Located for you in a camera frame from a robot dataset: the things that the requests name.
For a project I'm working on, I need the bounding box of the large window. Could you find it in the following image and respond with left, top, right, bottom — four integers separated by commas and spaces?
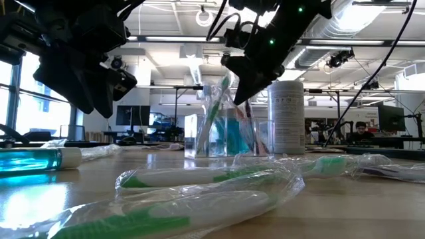
0, 49, 80, 140

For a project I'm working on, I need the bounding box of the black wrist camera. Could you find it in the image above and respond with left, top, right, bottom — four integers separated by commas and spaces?
112, 68, 139, 102
222, 27, 254, 50

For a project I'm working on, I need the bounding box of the clear acrylic organizer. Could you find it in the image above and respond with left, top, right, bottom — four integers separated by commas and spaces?
183, 114, 276, 159

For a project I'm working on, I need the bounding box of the person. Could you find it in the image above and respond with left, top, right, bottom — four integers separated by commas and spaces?
347, 121, 376, 144

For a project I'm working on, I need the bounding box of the long ceiling light strip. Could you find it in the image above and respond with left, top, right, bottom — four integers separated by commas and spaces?
126, 33, 425, 47

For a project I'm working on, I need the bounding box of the white cylindrical wipes canister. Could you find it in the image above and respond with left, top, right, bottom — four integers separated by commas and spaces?
267, 80, 305, 156

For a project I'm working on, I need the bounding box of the silver ventilation duct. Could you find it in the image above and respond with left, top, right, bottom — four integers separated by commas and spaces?
275, 0, 389, 80

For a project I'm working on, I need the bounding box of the black computer monitor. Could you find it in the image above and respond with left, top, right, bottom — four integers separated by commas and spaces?
115, 105, 151, 127
377, 105, 406, 133

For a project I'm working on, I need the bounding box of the white coiled cable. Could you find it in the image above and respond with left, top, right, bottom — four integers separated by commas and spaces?
195, 9, 214, 28

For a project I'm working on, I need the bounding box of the black ceiling-mounted device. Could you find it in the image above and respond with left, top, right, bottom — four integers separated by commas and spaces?
327, 48, 355, 70

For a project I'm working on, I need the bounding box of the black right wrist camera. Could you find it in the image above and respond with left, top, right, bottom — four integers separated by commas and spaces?
222, 27, 254, 50

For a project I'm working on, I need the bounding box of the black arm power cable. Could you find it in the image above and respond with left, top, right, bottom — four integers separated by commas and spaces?
323, 0, 419, 147

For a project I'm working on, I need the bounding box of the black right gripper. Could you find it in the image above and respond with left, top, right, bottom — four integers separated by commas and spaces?
221, 23, 290, 106

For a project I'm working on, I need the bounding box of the blue toothbrush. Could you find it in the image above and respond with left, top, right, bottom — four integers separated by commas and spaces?
199, 84, 226, 157

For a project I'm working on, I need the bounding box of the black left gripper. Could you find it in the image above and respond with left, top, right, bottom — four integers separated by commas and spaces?
31, 6, 129, 119

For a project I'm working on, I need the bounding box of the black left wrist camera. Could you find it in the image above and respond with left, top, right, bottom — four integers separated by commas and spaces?
112, 68, 139, 102

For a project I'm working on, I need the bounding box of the black aluminium table frame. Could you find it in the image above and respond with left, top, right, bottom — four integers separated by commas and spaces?
0, 139, 425, 161

